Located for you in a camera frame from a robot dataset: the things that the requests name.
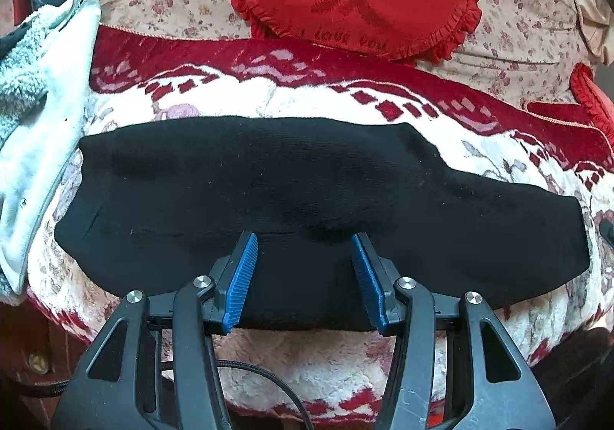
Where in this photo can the white fleece-lined garment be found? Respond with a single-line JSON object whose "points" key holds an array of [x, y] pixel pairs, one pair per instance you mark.
{"points": [[33, 113]]}

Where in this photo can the beige cloth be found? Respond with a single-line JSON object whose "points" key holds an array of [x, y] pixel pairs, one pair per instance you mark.
{"points": [[587, 12]]}

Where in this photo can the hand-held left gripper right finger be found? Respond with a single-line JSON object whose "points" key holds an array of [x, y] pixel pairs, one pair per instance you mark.
{"points": [[368, 281]]}

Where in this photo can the red and white plush blanket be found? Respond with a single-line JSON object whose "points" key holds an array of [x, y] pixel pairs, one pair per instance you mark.
{"points": [[336, 94]]}

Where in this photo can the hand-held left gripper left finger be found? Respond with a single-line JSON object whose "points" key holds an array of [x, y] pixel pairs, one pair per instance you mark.
{"points": [[241, 281]]}

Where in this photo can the black pants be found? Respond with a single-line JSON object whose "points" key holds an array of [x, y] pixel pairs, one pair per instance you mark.
{"points": [[297, 199]]}

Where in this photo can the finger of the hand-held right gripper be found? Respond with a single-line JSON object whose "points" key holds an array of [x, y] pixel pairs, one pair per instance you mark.
{"points": [[607, 231]]}

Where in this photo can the floral sofa back cushion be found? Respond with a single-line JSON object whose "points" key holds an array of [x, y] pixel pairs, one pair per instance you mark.
{"points": [[503, 27]]}

